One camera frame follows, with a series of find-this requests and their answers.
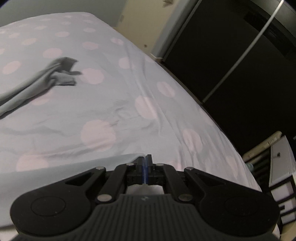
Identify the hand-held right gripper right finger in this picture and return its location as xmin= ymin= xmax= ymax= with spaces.
xmin=146 ymin=154 xmax=226 ymax=203

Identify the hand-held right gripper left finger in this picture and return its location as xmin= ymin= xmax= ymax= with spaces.
xmin=65 ymin=156 xmax=146 ymax=204

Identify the grey garment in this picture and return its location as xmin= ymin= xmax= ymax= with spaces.
xmin=0 ymin=57 xmax=82 ymax=119

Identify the bed with pink-dotted sheet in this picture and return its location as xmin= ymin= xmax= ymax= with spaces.
xmin=0 ymin=13 xmax=263 ymax=229

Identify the white drawer cabinet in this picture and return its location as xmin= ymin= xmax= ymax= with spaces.
xmin=269 ymin=136 xmax=296 ymax=225

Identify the dark wardrobe with silver strip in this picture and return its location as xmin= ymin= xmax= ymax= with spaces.
xmin=162 ymin=0 xmax=296 ymax=160

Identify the beige wooden frame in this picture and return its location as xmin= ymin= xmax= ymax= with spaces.
xmin=242 ymin=131 xmax=283 ymax=176

